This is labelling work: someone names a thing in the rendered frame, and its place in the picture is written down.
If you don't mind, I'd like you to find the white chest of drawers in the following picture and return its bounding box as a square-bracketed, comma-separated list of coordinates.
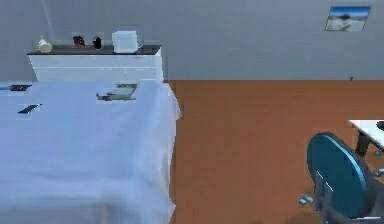
[27, 44, 165, 84]

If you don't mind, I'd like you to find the open grey book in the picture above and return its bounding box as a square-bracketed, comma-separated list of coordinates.
[96, 83, 138, 102]

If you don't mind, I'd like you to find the white box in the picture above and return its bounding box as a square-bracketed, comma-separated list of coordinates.
[111, 30, 144, 54]

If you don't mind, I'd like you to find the bed with pale blue cover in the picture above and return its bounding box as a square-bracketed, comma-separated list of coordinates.
[0, 79, 183, 224]

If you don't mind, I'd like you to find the dark red small object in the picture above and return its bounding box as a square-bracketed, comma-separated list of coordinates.
[72, 34, 86, 47]

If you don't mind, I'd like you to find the teal round-backed office chair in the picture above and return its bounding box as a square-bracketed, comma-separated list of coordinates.
[298, 132, 384, 224]

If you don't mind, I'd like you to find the black flat phone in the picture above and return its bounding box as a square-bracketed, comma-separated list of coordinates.
[0, 84, 33, 92]

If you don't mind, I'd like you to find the white desk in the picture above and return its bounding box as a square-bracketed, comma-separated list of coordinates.
[348, 119, 384, 158]

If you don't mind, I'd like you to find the framed landscape picture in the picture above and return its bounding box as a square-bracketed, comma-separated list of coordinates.
[324, 5, 372, 32]

